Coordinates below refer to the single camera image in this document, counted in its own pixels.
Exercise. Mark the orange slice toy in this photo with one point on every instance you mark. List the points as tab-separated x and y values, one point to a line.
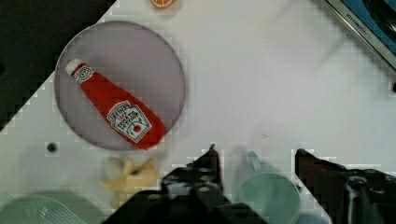
162	3

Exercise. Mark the green cup with handle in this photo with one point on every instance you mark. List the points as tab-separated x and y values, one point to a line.
268	193

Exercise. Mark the red plush ketchup bottle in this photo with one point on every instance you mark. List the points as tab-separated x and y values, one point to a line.
123	113

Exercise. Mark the silver toaster oven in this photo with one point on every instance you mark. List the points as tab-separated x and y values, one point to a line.
374	23

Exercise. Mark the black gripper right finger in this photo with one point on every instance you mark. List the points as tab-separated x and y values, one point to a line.
348	196

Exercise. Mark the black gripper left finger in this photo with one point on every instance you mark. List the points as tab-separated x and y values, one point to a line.
197	186

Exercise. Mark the grey round plate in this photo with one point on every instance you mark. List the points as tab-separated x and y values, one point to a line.
134	58

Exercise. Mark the yellow peeled banana toy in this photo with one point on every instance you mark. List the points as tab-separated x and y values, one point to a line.
133	179

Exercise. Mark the green oval colander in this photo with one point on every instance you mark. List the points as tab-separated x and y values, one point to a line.
49	207

